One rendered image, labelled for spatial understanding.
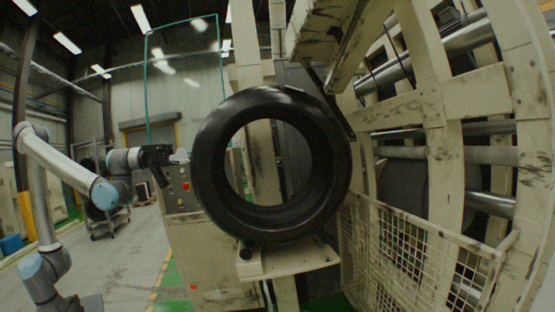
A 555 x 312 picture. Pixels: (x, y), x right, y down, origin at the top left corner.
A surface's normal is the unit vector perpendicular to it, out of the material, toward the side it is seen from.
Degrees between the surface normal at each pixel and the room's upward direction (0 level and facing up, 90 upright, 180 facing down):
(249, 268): 90
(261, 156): 90
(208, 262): 91
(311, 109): 82
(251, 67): 90
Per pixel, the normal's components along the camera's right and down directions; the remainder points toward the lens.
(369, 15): 0.18, 0.95
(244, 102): 0.03, -0.14
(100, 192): 0.40, 0.02
